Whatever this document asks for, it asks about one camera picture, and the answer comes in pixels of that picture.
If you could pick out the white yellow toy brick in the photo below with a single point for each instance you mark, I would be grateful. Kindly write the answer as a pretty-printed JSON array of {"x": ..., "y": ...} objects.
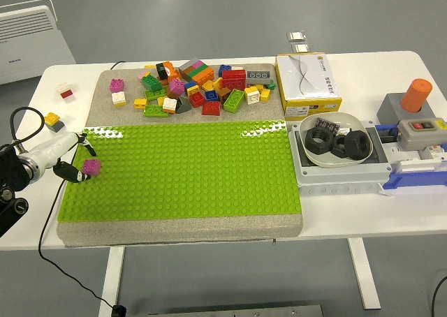
[{"x": 251, "y": 95}]

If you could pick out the grey-brown fabric mat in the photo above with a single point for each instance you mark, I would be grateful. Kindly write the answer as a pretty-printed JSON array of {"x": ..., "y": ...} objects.
[{"x": 209, "y": 231}]

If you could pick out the small yellow toy brick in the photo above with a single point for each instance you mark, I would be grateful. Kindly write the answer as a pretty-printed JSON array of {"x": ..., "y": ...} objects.
[
  {"x": 160, "y": 101},
  {"x": 150, "y": 66},
  {"x": 260, "y": 87}
]

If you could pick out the white yellow cardboard box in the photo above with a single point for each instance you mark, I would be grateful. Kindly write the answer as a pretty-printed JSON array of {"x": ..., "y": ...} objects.
[{"x": 307, "y": 83}]

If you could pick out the dark red toy brick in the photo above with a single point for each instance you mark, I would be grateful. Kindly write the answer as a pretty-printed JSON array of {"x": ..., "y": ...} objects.
[{"x": 67, "y": 94}]

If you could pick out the dark green toy brick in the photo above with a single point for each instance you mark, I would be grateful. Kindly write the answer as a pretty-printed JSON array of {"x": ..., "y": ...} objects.
[{"x": 151, "y": 82}]

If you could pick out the large black hex nut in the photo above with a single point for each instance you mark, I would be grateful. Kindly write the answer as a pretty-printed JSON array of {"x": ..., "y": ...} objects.
[
  {"x": 352, "y": 153},
  {"x": 314, "y": 146}
]

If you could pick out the orange flat toy brick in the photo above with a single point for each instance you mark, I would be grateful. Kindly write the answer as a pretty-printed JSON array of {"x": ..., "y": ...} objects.
[{"x": 168, "y": 111}]

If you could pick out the black toy brick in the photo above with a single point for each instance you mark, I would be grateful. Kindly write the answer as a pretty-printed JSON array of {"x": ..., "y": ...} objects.
[{"x": 161, "y": 71}]

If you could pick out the grey push-button switch box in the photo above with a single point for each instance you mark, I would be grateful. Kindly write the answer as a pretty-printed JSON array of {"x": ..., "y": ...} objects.
[{"x": 419, "y": 137}]

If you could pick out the white panel heater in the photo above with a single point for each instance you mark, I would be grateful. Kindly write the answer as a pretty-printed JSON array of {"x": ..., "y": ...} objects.
[{"x": 31, "y": 51}]

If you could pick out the pink toy brick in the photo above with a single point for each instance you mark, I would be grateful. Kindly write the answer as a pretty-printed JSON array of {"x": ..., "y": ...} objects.
[{"x": 143, "y": 74}]

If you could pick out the grey long toy brick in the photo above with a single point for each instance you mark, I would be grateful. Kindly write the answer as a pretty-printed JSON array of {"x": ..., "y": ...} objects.
[{"x": 258, "y": 76}]

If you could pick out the green studded baseplate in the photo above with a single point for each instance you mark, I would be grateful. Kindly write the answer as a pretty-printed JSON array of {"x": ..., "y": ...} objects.
[{"x": 209, "y": 174}]

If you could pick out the lime green toy brick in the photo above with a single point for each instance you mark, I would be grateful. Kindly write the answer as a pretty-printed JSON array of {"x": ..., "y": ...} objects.
[{"x": 155, "y": 94}]

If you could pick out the white table leg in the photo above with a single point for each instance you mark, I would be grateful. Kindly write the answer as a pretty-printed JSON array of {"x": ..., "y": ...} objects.
[
  {"x": 113, "y": 278},
  {"x": 365, "y": 278}
]

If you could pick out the magenta toy brick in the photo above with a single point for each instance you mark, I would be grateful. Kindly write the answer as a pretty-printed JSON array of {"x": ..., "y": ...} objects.
[
  {"x": 92, "y": 167},
  {"x": 117, "y": 85},
  {"x": 175, "y": 87}
]

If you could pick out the purple circuit board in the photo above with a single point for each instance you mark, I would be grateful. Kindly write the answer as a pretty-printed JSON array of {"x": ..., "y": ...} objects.
[{"x": 326, "y": 124}]

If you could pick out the blue plastic holder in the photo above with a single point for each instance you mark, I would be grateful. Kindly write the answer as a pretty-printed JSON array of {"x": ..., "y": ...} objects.
[{"x": 412, "y": 182}]

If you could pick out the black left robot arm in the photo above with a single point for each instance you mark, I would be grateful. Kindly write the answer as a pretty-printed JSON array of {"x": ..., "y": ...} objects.
[{"x": 10, "y": 170}]

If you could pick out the small dark green brick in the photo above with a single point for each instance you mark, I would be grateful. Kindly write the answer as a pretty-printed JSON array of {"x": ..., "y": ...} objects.
[{"x": 270, "y": 85}]

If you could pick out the blue black connector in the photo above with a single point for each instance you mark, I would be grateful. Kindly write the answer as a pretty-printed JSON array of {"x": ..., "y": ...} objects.
[{"x": 387, "y": 132}]

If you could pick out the large red toy brick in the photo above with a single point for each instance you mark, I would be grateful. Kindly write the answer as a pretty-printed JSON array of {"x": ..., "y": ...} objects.
[{"x": 233, "y": 79}]

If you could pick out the blue yellow toy brick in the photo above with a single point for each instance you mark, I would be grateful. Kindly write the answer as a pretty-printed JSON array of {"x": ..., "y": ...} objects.
[{"x": 192, "y": 88}]

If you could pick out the small black hex nut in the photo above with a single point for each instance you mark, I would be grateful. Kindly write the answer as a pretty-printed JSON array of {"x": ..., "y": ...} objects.
[{"x": 337, "y": 151}]

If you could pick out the lime green flat brick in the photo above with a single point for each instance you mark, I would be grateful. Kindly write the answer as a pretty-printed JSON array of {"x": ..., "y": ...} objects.
[{"x": 153, "y": 111}]

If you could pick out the orange cylinder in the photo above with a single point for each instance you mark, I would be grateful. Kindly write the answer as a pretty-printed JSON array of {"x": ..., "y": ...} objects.
[{"x": 415, "y": 95}]

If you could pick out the dark grey sloped brick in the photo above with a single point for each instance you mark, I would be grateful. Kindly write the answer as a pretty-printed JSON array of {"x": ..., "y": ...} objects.
[{"x": 182, "y": 105}]

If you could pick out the brown toy brick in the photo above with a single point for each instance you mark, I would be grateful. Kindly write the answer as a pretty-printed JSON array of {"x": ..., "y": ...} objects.
[{"x": 223, "y": 94}]

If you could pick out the lime green long brick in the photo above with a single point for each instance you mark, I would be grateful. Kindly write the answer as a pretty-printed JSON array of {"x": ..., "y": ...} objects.
[{"x": 234, "y": 101}]

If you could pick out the silver floor plate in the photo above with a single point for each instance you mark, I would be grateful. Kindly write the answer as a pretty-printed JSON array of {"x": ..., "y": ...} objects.
[
  {"x": 301, "y": 48},
  {"x": 296, "y": 36}
]

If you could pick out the white electrical module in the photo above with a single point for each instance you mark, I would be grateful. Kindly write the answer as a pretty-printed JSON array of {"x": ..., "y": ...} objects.
[{"x": 433, "y": 153}]

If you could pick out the pale grey bowl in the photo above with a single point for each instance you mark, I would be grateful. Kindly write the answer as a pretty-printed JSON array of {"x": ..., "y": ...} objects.
[{"x": 352, "y": 121}]

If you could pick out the silver foil packet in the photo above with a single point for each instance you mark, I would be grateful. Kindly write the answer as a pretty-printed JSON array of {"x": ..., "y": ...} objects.
[{"x": 344, "y": 131}]

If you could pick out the black plug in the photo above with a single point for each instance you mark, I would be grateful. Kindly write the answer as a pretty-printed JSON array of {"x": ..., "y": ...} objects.
[{"x": 118, "y": 311}]

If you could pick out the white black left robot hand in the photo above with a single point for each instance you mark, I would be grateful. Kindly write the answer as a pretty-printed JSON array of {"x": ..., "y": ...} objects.
[{"x": 56, "y": 147}]

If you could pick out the grey block base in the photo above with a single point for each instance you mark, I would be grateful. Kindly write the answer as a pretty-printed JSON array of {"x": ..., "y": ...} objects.
[{"x": 389, "y": 109}]

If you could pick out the grey plastic junction box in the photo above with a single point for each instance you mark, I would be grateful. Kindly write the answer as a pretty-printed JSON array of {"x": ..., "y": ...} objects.
[{"x": 335, "y": 181}]

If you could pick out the multicolour stacked brick block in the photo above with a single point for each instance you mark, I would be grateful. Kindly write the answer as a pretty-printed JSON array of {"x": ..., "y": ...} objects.
[{"x": 196, "y": 71}]

